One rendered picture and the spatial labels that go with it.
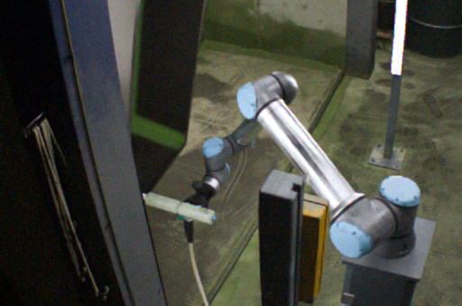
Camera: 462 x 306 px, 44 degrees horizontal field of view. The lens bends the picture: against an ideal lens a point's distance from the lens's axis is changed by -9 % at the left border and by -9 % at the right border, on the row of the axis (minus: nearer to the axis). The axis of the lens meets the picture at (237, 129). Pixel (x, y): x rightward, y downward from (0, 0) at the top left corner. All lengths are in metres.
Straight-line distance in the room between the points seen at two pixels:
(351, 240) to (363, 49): 2.43
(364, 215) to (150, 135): 1.38
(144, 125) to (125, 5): 1.22
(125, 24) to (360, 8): 2.37
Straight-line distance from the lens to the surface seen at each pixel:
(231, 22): 4.52
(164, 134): 3.05
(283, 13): 4.32
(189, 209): 2.52
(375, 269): 2.20
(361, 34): 4.19
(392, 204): 2.06
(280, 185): 0.99
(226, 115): 3.90
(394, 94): 3.38
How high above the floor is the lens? 2.30
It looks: 37 degrees down
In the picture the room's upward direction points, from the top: 3 degrees counter-clockwise
